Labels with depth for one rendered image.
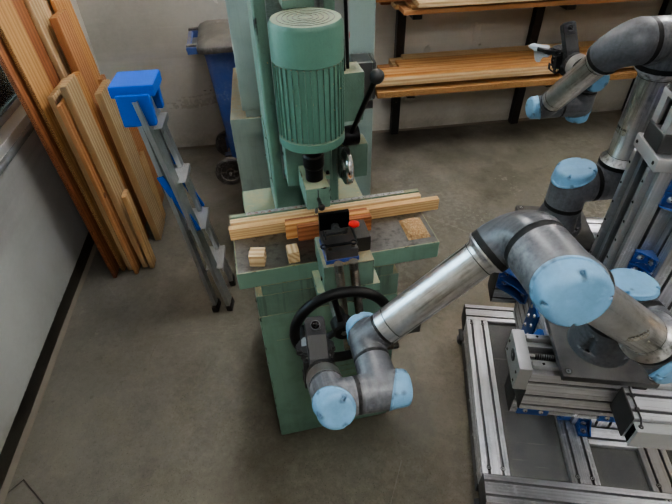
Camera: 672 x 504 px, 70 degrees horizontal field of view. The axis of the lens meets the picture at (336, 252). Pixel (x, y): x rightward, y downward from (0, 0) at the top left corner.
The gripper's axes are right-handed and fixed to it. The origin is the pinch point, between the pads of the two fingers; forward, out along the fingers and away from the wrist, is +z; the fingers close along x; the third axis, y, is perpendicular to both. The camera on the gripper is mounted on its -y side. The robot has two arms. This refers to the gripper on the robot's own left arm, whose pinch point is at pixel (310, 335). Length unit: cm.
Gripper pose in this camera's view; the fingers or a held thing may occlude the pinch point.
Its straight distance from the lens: 123.0
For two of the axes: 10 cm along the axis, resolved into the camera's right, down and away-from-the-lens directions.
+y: 0.7, 9.8, 1.9
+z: -1.8, -1.8, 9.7
